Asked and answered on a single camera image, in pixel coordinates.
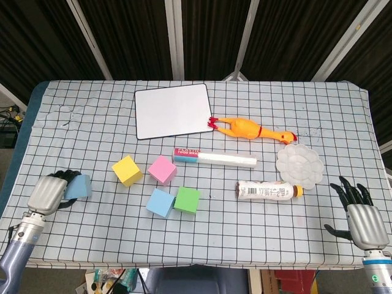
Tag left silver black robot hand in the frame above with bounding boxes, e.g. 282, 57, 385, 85
26, 170, 83, 217

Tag white bottle with orange cap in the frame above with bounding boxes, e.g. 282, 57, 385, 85
235, 179, 304, 202

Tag yellow foam cube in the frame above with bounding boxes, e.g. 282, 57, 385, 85
111, 154, 144, 187

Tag white frame pole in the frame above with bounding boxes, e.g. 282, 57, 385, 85
311, 0, 381, 82
66, 0, 114, 81
222, 0, 262, 81
164, 0, 185, 81

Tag white flower paint palette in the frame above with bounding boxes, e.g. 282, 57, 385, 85
276, 143, 325, 190

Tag yellow rubber chicken toy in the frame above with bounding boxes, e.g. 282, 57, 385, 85
208, 116, 298, 145

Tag green foam cube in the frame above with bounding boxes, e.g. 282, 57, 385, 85
173, 186, 202, 215

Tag light blue foam cube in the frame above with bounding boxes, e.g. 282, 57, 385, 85
145, 187, 176, 219

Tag bundle of cables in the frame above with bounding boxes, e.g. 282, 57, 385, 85
0, 103, 28, 133

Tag white board with black rim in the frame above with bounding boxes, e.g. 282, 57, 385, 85
134, 83, 214, 141

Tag checkered white tablecloth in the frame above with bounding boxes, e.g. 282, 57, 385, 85
0, 80, 392, 270

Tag colourful snack bags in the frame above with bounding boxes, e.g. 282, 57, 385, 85
85, 268, 139, 294

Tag red box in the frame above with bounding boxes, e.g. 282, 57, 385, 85
274, 269, 319, 294

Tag pink foam cube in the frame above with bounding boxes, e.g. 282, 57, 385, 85
148, 155, 178, 186

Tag plastic food wrap box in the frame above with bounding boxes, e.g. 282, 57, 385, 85
173, 147, 258, 169

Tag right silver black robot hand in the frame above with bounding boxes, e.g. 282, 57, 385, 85
323, 176, 388, 251

